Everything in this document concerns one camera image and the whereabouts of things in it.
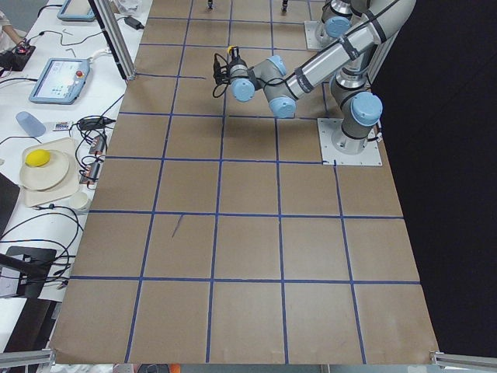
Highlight far blue teach pendant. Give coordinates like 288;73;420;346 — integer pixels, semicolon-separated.
57;0;95;22

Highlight black power adapter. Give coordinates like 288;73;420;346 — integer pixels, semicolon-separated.
123;16;144;30

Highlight yellow lemon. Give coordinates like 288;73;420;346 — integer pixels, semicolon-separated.
25;149;51;168

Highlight aluminium frame post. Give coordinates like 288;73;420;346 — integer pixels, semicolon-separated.
88;0;136;81

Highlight black camera stand base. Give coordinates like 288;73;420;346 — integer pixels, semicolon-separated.
1;246;57;298

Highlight beige rectangular tray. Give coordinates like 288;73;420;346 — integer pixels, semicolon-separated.
19;138;79;207

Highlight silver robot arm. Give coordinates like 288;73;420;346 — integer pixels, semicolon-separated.
214;1;415;118
320;0;353;39

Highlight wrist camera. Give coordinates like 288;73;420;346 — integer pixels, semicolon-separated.
213;53;228;85

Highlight white paper cup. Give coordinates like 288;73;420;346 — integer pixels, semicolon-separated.
68;192;92;214

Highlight brown paper table cover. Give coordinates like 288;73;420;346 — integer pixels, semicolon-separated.
50;1;437;364

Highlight near blue teach pendant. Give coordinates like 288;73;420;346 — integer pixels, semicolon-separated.
29;58;90;105

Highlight blue plastic cup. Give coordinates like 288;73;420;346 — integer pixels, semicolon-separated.
16;111;46;138

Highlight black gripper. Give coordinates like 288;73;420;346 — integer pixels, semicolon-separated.
227;46;247;76

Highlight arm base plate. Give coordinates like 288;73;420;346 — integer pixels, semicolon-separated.
318;118;383;167
304;19;342;51

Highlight beige round plate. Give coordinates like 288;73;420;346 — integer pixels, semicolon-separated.
19;150;70;190

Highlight blue teach pendant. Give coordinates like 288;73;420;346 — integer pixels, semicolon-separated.
29;58;90;105
57;0;95;22

